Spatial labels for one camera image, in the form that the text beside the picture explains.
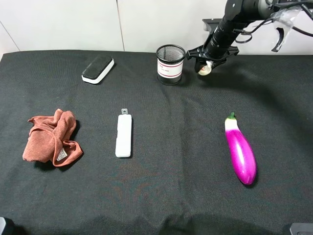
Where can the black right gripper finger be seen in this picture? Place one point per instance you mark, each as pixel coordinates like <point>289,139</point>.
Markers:
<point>215,63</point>

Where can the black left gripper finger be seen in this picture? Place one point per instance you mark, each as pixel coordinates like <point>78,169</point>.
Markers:
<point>199,64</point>

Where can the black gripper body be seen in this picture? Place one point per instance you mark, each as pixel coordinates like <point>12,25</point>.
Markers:
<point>211,53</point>

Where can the white garlic bulb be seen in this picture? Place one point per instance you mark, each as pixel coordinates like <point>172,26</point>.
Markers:
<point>205,69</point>

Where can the grey robot base right corner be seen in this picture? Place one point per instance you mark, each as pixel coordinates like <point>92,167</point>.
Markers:
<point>301,229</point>

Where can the grey robot base left corner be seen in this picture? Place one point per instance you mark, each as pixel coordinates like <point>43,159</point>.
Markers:
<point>6,226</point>

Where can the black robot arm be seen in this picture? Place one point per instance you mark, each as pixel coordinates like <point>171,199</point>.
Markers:
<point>244,17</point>

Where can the black mesh pen holder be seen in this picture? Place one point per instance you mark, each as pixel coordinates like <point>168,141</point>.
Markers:
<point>170,60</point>

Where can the purple toy eggplant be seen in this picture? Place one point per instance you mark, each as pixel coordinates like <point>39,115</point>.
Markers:
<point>242,156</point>

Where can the black and white board eraser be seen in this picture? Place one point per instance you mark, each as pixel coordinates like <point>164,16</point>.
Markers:
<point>96,71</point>

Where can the white rectangular plastic case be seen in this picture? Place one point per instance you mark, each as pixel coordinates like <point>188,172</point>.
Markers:
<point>124,135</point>

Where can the black tablecloth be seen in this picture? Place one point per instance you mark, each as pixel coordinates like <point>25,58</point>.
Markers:
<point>179,178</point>

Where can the rust orange cloth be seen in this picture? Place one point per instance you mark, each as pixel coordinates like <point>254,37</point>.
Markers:
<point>49,139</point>

